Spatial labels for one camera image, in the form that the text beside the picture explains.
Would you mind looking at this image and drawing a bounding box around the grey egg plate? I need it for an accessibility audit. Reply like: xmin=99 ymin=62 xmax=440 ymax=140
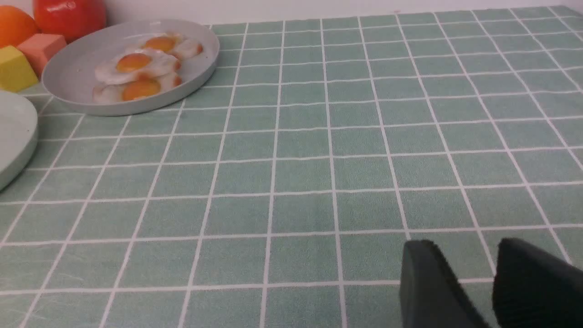
xmin=41 ymin=19 xmax=220 ymax=117

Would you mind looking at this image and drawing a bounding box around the fried egg back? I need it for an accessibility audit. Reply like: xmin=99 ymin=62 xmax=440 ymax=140
xmin=135 ymin=32 xmax=204 ymax=60

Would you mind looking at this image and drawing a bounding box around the red tomato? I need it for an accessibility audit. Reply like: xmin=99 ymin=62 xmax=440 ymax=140
xmin=32 ymin=0 xmax=107 ymax=43

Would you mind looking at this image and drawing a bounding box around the yellow cube block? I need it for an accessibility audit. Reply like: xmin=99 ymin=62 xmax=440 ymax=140
xmin=0 ymin=46 xmax=38 ymax=93

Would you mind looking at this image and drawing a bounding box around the green checkered tablecloth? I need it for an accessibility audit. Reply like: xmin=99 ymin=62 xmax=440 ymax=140
xmin=0 ymin=6 xmax=583 ymax=328

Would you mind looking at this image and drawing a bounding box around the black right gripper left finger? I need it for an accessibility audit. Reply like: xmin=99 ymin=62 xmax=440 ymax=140
xmin=400 ymin=240 xmax=490 ymax=328

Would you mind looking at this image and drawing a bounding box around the fried egg front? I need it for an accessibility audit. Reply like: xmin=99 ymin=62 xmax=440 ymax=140
xmin=93 ymin=72 xmax=183 ymax=104

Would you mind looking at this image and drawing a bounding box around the pink cube block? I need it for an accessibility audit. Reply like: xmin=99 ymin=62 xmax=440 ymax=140
xmin=17 ymin=33 xmax=67 ymax=79

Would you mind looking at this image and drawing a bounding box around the orange fruit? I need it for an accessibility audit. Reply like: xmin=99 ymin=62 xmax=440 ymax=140
xmin=0 ymin=5 xmax=40 ymax=48

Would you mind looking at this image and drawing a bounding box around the fried egg middle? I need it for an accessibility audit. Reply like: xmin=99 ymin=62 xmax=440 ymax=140
xmin=94 ymin=48 xmax=181 ymax=85

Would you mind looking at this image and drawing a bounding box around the fried egg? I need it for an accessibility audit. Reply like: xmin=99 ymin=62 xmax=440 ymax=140
xmin=135 ymin=32 xmax=204 ymax=60
xmin=94 ymin=48 xmax=181 ymax=85
xmin=93 ymin=72 xmax=183 ymax=104

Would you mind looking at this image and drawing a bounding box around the green sandwich plate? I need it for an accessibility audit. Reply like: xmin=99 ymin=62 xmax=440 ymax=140
xmin=0 ymin=91 xmax=38 ymax=190

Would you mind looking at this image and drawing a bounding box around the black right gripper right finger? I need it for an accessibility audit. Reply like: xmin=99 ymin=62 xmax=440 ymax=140
xmin=493 ymin=237 xmax=583 ymax=328

